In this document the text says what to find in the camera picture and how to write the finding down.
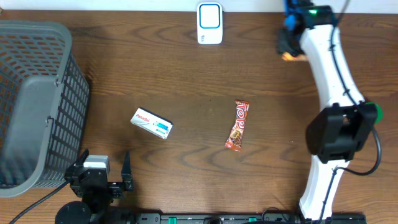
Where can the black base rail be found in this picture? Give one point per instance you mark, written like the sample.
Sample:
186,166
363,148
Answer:
269,217

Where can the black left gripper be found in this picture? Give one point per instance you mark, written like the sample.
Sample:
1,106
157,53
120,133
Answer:
115,191

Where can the grey plastic mesh basket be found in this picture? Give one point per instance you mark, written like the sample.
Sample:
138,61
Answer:
44,100

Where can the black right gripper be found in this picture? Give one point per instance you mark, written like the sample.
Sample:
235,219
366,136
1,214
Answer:
283,43

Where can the orange Top chocolate bar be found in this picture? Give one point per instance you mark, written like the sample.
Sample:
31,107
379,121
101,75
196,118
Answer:
234,140

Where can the green lid white jar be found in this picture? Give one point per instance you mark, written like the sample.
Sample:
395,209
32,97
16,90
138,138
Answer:
379,111

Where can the white Panadol box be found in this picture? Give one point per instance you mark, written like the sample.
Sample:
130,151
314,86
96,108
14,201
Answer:
152,123

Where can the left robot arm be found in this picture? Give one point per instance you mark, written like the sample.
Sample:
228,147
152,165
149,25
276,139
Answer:
93,208

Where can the white barcode scanner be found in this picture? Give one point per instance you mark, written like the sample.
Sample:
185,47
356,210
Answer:
209,23

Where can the small orange snack box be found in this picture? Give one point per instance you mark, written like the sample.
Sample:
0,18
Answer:
290,57

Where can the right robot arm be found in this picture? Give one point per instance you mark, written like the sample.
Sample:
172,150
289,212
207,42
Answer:
345,121

